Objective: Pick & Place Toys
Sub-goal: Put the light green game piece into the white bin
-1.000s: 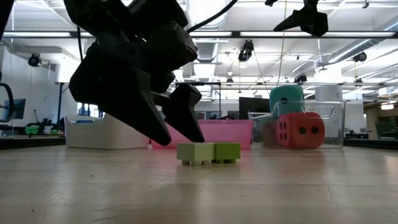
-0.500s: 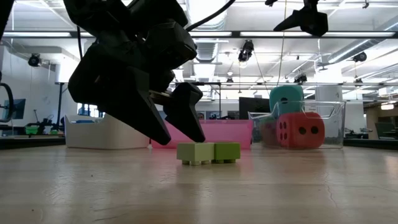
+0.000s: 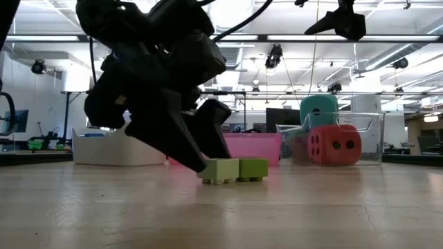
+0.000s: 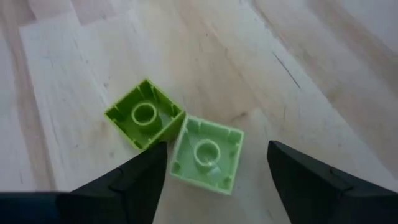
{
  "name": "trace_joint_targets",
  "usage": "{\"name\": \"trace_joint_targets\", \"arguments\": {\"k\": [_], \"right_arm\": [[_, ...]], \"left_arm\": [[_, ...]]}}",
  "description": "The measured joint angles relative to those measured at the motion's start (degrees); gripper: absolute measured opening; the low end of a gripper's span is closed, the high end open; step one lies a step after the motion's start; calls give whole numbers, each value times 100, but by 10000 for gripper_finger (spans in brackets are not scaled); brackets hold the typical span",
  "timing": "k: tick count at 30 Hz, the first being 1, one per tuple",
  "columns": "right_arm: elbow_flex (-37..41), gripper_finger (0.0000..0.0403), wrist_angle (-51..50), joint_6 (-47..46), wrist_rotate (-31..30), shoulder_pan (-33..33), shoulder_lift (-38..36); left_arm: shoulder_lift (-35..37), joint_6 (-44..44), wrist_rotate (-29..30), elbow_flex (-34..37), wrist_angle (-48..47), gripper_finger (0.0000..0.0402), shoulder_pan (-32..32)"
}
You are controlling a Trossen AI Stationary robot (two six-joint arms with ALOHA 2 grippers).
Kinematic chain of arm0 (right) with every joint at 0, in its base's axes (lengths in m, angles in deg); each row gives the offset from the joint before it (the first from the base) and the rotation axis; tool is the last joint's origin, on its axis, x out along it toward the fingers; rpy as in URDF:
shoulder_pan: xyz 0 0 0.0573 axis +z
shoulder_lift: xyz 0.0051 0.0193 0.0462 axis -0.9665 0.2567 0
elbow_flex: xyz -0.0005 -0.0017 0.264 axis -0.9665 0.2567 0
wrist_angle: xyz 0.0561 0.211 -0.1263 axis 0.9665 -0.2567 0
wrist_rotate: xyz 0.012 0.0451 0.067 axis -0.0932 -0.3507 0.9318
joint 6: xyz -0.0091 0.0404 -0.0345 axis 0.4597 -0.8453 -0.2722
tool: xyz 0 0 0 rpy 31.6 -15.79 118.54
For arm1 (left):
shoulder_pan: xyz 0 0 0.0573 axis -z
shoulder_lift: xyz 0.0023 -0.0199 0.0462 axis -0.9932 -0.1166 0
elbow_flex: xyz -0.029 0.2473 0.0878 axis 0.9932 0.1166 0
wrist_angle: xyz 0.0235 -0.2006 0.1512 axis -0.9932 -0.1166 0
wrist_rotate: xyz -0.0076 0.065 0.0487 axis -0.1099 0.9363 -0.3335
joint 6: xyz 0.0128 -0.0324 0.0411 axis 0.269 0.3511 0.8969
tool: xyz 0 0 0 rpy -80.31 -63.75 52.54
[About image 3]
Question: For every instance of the silver ceiling duct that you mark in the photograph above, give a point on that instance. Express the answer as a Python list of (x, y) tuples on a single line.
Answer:
[(239, 14)]

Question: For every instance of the dark distant desk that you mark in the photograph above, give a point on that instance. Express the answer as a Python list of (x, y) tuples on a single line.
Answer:
[(34, 158), (415, 159)]

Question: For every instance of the teal foam die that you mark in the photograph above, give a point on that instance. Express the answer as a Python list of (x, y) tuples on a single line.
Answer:
[(318, 109)]

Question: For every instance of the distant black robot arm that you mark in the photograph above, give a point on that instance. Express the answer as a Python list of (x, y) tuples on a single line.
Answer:
[(52, 135), (247, 130)]

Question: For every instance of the hanging black camera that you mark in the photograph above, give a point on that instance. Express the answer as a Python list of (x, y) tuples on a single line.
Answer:
[(274, 57), (401, 63), (38, 66), (335, 88)]

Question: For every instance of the clear plastic bin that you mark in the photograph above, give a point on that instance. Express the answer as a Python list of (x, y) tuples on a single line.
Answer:
[(373, 138)]

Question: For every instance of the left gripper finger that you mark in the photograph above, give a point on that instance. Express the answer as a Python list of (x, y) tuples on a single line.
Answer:
[(166, 138), (211, 131)]

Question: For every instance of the blue distant monitor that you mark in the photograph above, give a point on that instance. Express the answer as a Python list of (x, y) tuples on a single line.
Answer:
[(20, 121)]

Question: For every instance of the red foam die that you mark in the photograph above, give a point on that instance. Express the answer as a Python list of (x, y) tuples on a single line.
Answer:
[(332, 145)]

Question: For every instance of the black overhead crossbar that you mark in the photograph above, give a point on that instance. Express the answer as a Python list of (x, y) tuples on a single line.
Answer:
[(304, 38)]

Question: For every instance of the white plastic bin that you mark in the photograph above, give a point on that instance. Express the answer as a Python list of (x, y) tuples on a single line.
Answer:
[(114, 148)]

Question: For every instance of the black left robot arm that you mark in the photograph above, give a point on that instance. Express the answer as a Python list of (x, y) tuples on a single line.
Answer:
[(114, 17)]

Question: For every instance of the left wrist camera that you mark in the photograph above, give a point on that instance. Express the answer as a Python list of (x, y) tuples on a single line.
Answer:
[(200, 57)]

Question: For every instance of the distant green object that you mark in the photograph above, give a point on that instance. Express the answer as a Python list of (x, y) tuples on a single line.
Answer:
[(35, 144)]

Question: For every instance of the black computer monitor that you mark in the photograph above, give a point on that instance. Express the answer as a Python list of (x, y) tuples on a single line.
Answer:
[(282, 119)]

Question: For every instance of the pink plastic bin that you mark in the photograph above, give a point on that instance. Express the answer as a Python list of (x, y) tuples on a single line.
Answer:
[(256, 145)]

